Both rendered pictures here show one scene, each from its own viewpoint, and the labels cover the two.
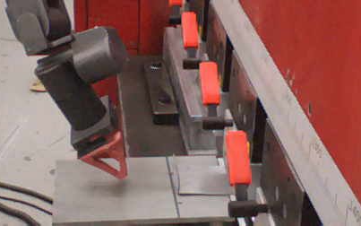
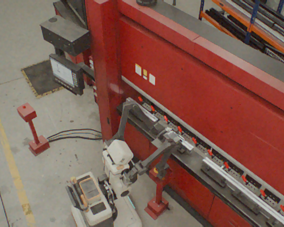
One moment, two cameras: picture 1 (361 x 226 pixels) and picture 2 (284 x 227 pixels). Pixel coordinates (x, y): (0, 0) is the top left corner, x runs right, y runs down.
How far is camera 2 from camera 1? 2.84 m
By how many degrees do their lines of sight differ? 34
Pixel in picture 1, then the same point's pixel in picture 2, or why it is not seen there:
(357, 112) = (217, 141)
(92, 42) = (163, 130)
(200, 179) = (171, 135)
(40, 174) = (68, 124)
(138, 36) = (119, 101)
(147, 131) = (142, 124)
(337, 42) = (212, 136)
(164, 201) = not seen: hidden behind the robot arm
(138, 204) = not seen: hidden behind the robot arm
